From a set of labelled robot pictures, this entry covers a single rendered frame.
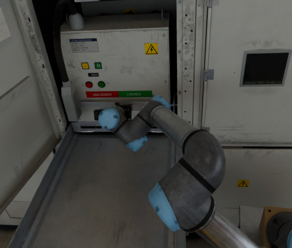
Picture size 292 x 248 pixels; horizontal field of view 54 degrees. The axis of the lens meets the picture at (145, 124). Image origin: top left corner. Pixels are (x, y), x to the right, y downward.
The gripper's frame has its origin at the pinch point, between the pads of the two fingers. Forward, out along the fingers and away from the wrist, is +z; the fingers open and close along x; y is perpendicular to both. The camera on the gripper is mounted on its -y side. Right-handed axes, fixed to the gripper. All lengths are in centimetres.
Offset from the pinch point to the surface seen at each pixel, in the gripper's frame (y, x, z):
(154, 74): 16.5, 16.6, -3.1
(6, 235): -95, -91, 46
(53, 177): -28.6, -28.3, -14.8
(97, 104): -11.1, 3.5, 0.0
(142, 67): 11.2, 19.5, -4.7
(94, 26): -8.8, 37.8, -7.1
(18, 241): -30, -42, -44
